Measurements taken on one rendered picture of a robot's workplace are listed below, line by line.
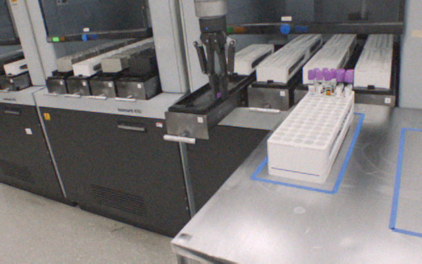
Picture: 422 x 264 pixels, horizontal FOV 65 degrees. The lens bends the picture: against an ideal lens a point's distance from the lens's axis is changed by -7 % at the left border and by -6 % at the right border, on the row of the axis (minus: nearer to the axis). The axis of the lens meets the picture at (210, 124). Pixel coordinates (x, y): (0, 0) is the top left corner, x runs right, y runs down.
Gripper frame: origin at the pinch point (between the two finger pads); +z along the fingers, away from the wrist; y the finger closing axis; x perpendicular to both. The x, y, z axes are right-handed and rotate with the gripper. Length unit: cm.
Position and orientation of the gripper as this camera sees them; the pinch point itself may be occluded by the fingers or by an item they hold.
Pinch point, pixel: (219, 86)
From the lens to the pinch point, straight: 104.5
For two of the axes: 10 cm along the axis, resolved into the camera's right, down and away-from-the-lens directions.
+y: -8.8, -0.9, 4.6
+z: 1.1, 9.2, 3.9
